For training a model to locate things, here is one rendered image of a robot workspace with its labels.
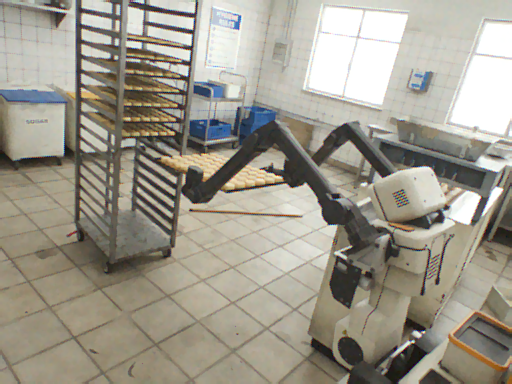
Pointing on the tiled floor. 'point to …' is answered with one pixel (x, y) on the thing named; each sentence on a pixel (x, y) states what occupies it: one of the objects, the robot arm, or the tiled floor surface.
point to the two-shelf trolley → (215, 115)
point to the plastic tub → (501, 303)
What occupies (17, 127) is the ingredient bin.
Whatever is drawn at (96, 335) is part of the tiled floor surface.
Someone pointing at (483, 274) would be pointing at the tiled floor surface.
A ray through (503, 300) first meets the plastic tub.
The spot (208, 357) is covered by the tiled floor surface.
